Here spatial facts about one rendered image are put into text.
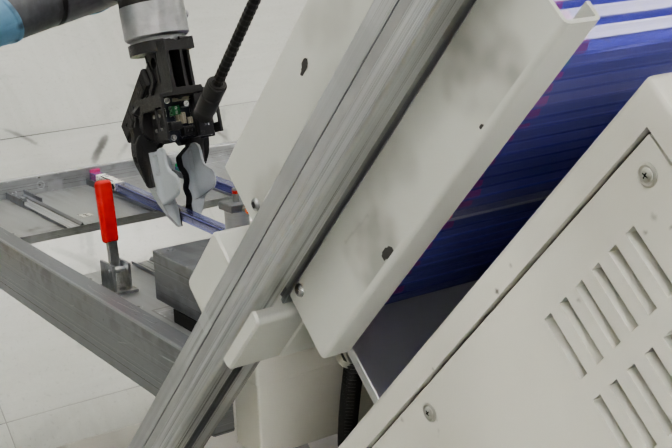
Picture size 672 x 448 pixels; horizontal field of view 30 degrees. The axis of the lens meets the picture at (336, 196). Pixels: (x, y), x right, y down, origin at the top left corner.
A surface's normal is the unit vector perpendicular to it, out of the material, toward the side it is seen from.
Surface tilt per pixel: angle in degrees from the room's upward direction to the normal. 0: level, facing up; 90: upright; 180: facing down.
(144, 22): 52
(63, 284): 90
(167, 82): 90
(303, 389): 47
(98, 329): 90
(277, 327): 90
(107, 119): 0
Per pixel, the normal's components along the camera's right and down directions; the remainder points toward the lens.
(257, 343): 0.44, 0.80
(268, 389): 0.56, 0.18
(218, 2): 0.36, -0.58
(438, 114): -0.83, 0.17
